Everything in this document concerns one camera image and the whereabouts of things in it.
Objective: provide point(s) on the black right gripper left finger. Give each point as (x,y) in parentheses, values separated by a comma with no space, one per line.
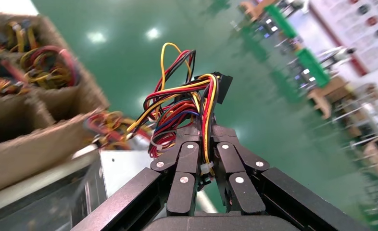
(189,159)

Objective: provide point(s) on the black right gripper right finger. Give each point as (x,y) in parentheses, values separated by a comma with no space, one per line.
(230,159)

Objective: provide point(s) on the wooden workbench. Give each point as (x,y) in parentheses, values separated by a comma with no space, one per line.
(329,92)

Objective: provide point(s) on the green panel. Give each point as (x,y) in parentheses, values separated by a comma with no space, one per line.
(313,67)
(281,20)

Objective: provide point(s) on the brown cardboard divider box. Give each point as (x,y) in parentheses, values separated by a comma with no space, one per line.
(23,153)

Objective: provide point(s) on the white poster board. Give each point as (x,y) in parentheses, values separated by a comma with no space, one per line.
(361,25)

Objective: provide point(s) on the white pipe cart frame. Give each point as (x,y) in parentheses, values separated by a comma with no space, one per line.
(33,188)

